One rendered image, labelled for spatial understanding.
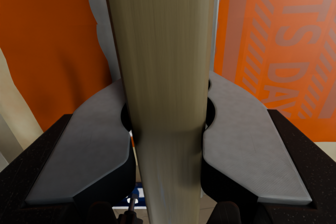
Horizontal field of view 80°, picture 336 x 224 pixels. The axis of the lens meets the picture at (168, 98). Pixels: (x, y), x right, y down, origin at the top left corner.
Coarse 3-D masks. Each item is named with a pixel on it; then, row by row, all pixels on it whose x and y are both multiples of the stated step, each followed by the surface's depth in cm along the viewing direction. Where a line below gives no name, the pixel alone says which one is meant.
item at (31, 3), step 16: (0, 0) 23; (16, 0) 23; (32, 0) 23; (48, 0) 22; (64, 0) 22; (80, 0) 22; (0, 16) 24; (16, 16) 24; (32, 16) 23; (48, 16) 23; (64, 16) 23; (80, 16) 23
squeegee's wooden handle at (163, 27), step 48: (144, 0) 5; (192, 0) 5; (144, 48) 6; (192, 48) 6; (144, 96) 7; (192, 96) 7; (144, 144) 8; (192, 144) 8; (144, 192) 10; (192, 192) 10
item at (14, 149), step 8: (0, 120) 32; (0, 128) 32; (8, 128) 33; (0, 136) 32; (8, 136) 33; (0, 144) 32; (8, 144) 33; (16, 144) 35; (0, 152) 32; (8, 152) 33; (16, 152) 35; (0, 160) 32; (8, 160) 33; (0, 168) 34; (136, 168) 37; (136, 176) 36
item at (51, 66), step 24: (24, 48) 26; (48, 48) 26; (72, 48) 25; (96, 48) 25; (24, 72) 28; (48, 72) 27; (72, 72) 27; (96, 72) 27; (24, 96) 30; (48, 96) 30; (72, 96) 29; (48, 120) 32; (312, 120) 31
